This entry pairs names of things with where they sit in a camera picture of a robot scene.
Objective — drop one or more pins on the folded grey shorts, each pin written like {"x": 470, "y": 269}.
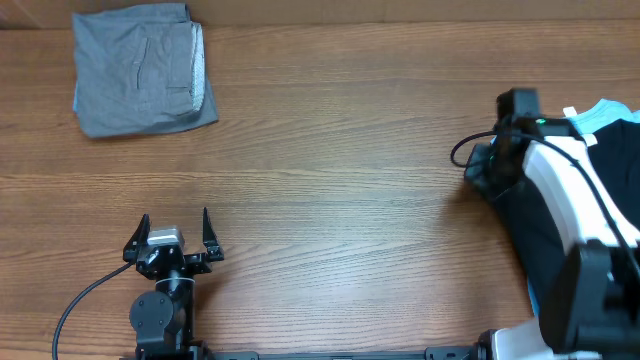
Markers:
{"x": 141, "y": 70}

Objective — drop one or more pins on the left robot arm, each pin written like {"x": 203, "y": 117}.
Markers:
{"x": 164, "y": 318}

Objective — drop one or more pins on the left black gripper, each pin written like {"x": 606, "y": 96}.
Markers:
{"x": 213, "y": 248}

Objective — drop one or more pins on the light blue t-shirt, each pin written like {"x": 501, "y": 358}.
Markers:
{"x": 603, "y": 113}

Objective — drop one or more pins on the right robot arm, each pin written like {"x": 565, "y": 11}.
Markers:
{"x": 580, "y": 253}

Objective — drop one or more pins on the black t-shirt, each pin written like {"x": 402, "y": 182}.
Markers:
{"x": 553, "y": 187}

